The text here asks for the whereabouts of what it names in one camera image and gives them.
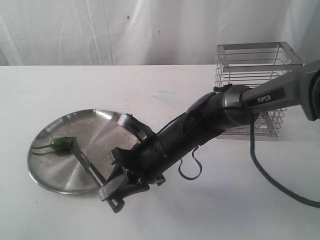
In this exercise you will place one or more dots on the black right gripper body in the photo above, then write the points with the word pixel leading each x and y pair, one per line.
pixel 158 152

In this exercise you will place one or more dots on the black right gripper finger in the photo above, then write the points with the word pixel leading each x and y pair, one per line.
pixel 119 156
pixel 120 184

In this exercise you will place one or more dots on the black handled knife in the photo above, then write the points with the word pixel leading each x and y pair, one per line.
pixel 116 204

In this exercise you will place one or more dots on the green chili pepper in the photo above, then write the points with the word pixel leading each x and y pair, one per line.
pixel 63 143

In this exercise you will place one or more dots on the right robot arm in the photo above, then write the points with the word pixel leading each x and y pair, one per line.
pixel 224 108

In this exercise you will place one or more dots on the round steel plate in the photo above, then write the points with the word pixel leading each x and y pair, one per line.
pixel 53 157

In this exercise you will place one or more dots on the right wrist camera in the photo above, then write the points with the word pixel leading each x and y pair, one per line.
pixel 135 127

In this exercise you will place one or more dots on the metal wire utensil rack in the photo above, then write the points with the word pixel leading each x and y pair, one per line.
pixel 253 64

